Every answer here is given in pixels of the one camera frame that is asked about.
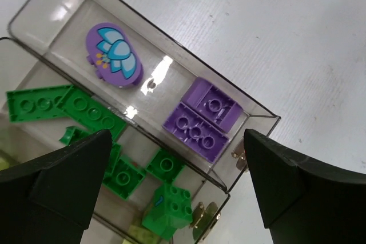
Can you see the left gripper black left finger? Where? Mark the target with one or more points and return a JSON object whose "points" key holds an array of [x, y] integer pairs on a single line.
{"points": [[51, 199]]}

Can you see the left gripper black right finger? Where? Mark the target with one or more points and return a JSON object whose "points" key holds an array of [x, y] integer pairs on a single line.
{"points": [[302, 199]]}

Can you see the dark green square lego brick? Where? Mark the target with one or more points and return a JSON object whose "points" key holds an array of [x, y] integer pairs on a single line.
{"points": [[125, 178]]}

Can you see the small green lego piece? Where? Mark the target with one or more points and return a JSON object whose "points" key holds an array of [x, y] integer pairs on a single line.
{"points": [[165, 167]]}

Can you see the purple 2x4 base lego brick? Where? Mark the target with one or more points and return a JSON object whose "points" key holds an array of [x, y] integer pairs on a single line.
{"points": [[195, 132]]}

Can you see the purple curved lego brick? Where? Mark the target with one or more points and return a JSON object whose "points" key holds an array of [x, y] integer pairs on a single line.
{"points": [[213, 104]]}

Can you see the purple green flower lego figure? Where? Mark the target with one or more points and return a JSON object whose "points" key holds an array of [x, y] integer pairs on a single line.
{"points": [[113, 56]]}

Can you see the light green 2x3 lego brick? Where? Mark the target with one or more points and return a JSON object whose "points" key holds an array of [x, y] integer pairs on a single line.
{"points": [[143, 235]]}

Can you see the green 2x4 lego brick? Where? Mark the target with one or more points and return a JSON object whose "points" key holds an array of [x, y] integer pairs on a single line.
{"points": [[35, 104]]}

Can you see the clear bin for green legos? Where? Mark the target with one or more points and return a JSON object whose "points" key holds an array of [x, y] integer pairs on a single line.
{"points": [[24, 141]]}

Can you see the clear bin for purple legos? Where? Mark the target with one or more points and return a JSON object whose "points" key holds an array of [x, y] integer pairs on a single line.
{"points": [[55, 30]]}

